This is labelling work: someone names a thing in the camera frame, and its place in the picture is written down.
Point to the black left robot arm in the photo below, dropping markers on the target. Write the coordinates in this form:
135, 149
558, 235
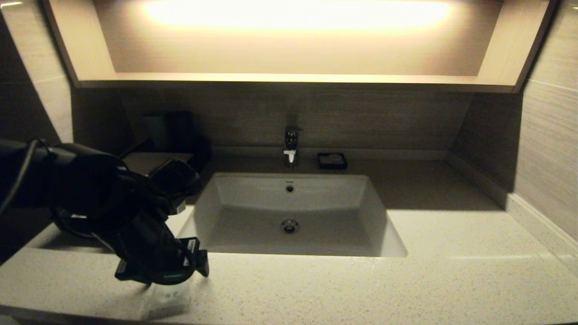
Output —
67, 180

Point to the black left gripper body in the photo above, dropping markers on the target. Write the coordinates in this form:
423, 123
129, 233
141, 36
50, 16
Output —
144, 243

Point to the black rectangular box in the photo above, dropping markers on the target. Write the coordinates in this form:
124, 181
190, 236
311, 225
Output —
153, 160

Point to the small black soap dish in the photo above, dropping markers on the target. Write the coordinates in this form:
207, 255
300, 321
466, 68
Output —
321, 166

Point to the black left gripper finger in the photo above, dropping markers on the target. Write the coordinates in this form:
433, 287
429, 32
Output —
203, 264
131, 271

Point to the grey cup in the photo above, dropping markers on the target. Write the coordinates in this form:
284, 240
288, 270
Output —
158, 131

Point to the pale soap bar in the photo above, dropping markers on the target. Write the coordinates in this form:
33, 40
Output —
333, 158

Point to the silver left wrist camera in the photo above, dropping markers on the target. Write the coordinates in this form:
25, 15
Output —
187, 255

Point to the warm light strip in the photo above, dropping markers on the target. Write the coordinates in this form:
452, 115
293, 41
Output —
298, 13

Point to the wooden wall niche shelf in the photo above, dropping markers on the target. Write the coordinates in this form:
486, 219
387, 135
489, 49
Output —
81, 45

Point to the small white green-label packet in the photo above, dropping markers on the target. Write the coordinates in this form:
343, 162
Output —
167, 302

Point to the chrome sink drain plug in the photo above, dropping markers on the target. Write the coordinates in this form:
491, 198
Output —
290, 226

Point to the white ceramic sink basin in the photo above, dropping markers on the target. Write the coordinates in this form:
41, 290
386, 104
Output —
271, 234

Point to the black amenity drawer box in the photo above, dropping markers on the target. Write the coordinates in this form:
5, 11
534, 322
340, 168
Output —
72, 228

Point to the black cup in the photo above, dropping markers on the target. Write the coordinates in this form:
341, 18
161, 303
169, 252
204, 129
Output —
183, 131

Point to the chrome faucet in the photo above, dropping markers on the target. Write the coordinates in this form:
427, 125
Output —
291, 144

